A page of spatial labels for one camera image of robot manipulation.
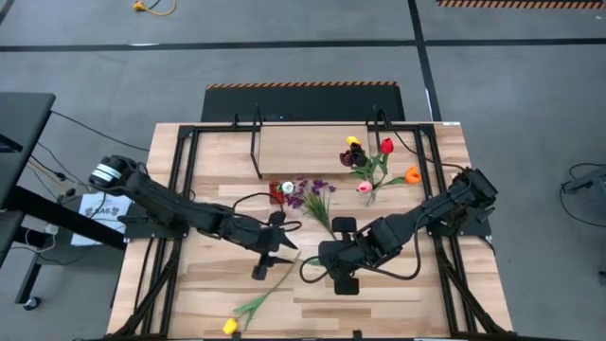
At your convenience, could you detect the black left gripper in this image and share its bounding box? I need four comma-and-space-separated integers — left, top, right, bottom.
236, 210, 300, 282

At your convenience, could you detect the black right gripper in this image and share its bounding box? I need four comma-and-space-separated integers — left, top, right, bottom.
317, 216, 376, 296

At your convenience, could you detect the plain yellow tulip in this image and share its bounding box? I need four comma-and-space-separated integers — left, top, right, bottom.
222, 250, 303, 336

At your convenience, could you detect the dark maroon tulip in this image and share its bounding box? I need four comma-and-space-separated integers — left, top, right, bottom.
339, 150, 375, 184

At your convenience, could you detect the black tulip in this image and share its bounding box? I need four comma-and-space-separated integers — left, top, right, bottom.
349, 144, 378, 184

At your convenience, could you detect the orange tulip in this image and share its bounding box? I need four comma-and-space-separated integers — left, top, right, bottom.
376, 165, 423, 191

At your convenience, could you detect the yellow tulip with red base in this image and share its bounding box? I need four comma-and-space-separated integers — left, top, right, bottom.
346, 135, 375, 184

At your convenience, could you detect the wooden shelf with black frames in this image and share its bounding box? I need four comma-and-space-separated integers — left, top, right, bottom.
249, 102, 385, 180

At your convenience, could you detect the purple artificial flower bunch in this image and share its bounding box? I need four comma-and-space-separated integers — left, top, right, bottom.
282, 175, 339, 241

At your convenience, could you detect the red glass vase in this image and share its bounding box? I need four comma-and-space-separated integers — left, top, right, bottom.
268, 180, 286, 206

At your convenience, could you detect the clear glass vase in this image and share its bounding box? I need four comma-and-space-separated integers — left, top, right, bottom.
361, 185, 381, 207

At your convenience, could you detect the black floor mat striped edge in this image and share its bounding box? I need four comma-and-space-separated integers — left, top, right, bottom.
200, 81, 407, 123

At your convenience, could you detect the white printed paper sheet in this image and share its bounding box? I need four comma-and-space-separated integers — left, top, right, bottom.
70, 190, 134, 247

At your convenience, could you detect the orange black striped floor strip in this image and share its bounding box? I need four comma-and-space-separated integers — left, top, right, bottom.
436, 0, 606, 10

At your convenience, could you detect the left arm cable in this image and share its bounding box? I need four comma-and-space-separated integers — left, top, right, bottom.
230, 190, 304, 234

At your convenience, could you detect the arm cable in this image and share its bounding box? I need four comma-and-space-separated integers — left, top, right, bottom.
297, 127, 470, 285
230, 190, 304, 234

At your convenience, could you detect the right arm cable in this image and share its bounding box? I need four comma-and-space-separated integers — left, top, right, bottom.
297, 127, 470, 285

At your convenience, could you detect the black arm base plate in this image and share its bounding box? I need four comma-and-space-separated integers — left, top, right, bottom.
422, 198, 492, 238
117, 213, 190, 240

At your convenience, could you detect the black aluminium rig frame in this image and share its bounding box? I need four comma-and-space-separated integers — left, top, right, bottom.
107, 121, 518, 341

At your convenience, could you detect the black floor stand with cable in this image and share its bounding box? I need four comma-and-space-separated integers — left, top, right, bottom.
561, 163, 606, 228

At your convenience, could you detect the yellow floor cable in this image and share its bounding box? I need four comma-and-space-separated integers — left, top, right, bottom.
133, 0, 178, 17

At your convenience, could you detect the black centre camera stand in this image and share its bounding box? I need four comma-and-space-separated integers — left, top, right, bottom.
0, 92, 129, 312

